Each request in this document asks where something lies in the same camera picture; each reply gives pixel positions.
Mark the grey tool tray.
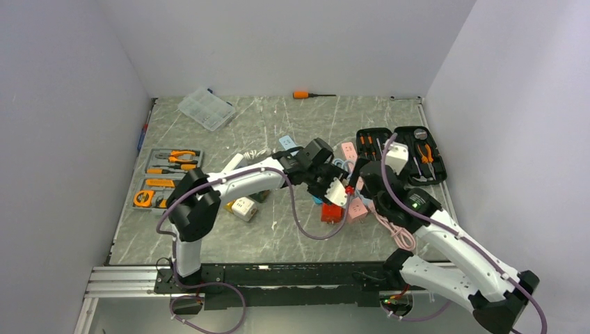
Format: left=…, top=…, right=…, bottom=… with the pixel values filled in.
left=131, top=148, right=204, bottom=213

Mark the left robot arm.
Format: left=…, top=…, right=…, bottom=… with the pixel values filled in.
left=162, top=138, right=351, bottom=292

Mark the dark green cube socket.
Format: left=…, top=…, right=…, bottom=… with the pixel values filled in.
left=249, top=190, right=271, bottom=203

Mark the white cube socket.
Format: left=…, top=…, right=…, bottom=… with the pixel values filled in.
left=230, top=197, right=257, bottom=222

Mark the clear plastic organizer box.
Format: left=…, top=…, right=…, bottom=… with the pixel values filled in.
left=178, top=87, right=236, bottom=132

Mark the white power strip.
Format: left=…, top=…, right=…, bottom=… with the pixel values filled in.
left=222, top=148, right=271, bottom=172

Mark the blue red pen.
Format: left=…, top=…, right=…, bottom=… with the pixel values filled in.
left=136, top=111, right=152, bottom=152

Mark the light blue plug adapter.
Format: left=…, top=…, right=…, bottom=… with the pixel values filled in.
left=312, top=196, right=323, bottom=205

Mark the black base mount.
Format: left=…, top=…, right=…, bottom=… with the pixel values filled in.
left=154, top=262, right=421, bottom=311

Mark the pink cube socket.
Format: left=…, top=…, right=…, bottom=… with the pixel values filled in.
left=346, top=198, right=368, bottom=223

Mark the yellow cube socket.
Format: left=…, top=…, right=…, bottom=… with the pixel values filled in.
left=225, top=201, right=234, bottom=213

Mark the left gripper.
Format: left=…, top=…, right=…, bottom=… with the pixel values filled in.
left=304, top=161, right=347, bottom=205

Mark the orange handled screwdriver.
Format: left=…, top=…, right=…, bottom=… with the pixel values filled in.
left=292, top=91, right=336, bottom=100

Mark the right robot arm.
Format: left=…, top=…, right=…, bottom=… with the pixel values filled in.
left=351, top=158, right=540, bottom=333

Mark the red cube socket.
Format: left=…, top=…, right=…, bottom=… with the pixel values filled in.
left=320, top=203, right=344, bottom=224

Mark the light blue power strip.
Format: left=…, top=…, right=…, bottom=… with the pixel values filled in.
left=278, top=135, right=353, bottom=172

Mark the pink power strip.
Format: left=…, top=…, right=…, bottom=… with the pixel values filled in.
left=341, top=142, right=417, bottom=251

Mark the black tool case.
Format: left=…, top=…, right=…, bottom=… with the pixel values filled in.
left=356, top=126, right=447, bottom=186

